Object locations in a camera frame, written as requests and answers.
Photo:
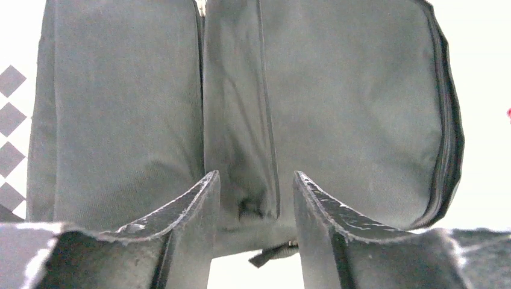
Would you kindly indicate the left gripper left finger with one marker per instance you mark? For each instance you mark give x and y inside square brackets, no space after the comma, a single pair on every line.
[171,247]

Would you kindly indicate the black backpack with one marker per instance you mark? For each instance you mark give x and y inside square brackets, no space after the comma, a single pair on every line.
[137,100]

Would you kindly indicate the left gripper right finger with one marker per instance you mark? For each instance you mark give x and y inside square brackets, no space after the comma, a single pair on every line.
[341,248]

